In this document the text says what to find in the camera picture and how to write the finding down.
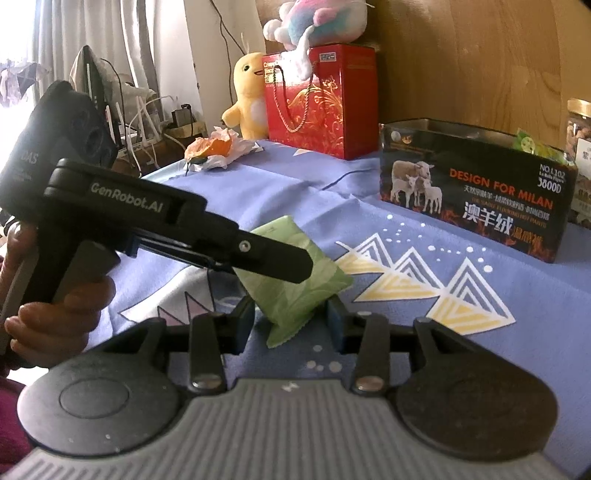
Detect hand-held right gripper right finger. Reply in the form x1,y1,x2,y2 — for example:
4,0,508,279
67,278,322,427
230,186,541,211
327,298,467,392

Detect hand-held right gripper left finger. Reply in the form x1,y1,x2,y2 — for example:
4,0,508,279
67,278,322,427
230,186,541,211
111,298,256,389

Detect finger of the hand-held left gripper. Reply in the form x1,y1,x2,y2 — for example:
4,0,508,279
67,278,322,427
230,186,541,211
203,230,313,284

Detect pale green snack packet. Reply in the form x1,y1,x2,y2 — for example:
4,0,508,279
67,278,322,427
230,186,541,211
235,215,355,350

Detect black box with sheep print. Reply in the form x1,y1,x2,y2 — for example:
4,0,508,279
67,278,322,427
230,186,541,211
379,117,579,264

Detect bright green snack packet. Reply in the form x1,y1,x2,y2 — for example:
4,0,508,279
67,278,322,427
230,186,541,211
512,129,573,166

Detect person's left hand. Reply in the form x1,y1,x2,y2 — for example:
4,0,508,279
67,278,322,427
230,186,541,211
0,222,117,370

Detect blue printed blanket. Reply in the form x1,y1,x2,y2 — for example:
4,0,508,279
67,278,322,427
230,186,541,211
88,138,591,464

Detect small cardboard box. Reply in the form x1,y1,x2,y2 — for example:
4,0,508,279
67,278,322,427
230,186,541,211
165,120,209,140

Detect orange peel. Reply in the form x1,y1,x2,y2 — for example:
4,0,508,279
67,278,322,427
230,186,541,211
185,137,234,165

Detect dark flat device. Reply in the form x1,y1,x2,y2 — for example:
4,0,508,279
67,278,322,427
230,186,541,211
74,45,122,149

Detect hanging clothes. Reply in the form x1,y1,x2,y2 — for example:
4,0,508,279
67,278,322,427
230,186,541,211
0,62,52,108

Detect red gift bag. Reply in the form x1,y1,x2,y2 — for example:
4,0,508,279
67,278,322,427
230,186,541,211
262,45,378,161

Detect yellow plush duck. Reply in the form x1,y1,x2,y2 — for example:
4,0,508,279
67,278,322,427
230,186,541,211
222,52,269,140

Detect pale curtain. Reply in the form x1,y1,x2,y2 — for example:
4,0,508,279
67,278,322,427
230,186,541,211
0,0,204,121

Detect pastel plush toy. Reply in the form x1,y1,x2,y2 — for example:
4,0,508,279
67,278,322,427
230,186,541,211
263,0,369,80

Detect maroon clothing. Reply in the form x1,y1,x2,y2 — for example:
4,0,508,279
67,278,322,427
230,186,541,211
0,376,34,468

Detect wooden headboard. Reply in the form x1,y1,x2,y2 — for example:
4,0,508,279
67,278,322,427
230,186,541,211
255,0,591,153

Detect clear nut jar gold lid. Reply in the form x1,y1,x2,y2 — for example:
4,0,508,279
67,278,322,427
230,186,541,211
566,98,591,225

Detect thin black cable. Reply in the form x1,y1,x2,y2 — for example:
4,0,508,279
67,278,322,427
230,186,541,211
208,0,242,131

